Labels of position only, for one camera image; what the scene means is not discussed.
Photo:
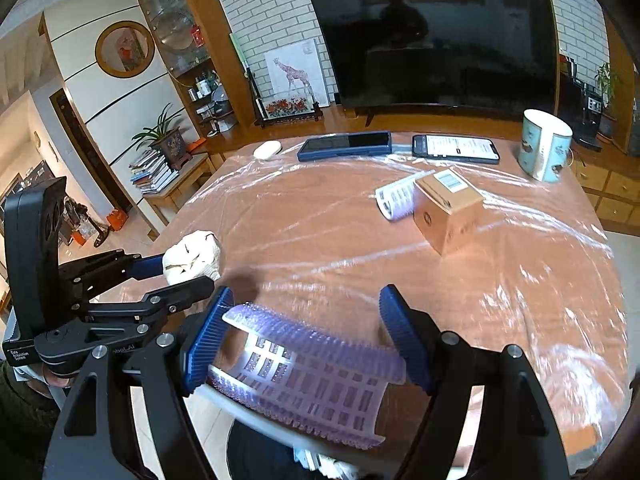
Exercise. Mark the brown cardboard box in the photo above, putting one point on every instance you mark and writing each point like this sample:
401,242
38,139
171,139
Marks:
447,210

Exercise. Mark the phone with blue case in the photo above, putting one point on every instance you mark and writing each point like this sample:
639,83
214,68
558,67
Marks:
345,146

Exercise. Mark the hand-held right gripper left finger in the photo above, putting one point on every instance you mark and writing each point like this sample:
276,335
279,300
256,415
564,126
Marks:
207,340

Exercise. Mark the framed red flower picture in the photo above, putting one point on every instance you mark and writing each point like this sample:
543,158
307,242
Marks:
287,110

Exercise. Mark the potted plant in dark pot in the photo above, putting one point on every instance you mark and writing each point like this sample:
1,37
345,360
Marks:
170,145

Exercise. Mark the grey chair backrest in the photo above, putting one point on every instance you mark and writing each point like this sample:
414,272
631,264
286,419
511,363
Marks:
240,407

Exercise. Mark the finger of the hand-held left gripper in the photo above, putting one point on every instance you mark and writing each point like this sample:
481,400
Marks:
150,265
190,290

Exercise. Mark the round framed wall picture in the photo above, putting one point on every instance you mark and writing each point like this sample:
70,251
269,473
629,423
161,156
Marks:
125,49

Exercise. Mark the white printed box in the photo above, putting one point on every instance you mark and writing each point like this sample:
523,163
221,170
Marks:
395,200

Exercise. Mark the black coffee machine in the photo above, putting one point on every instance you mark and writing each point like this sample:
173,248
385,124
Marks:
582,110

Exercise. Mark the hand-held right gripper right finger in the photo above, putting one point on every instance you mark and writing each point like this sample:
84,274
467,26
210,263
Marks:
405,335

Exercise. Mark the patterned light blue mug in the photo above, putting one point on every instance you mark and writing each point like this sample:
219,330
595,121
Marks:
545,145

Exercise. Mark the white tissue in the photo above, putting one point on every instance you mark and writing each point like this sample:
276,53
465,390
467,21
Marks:
195,255

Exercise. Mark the wooden glass display cabinet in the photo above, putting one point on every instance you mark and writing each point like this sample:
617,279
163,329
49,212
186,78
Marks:
180,20

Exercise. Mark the black television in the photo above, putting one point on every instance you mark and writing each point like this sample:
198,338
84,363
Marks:
435,45

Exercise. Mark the small leafy plant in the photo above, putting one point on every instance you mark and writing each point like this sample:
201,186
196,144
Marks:
607,90

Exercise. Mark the person's left forearm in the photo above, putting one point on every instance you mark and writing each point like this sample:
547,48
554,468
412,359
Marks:
25,425

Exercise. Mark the wooden side table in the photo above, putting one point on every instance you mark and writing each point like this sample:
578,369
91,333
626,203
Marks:
190,180

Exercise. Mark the phone with lit screen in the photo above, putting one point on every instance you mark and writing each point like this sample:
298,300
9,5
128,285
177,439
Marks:
455,148

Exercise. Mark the giraffe picture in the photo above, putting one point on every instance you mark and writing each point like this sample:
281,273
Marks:
295,72

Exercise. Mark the stack of books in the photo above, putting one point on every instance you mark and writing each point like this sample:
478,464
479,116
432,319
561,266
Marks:
152,172

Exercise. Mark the white oval case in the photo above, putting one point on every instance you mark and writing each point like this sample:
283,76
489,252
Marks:
266,150

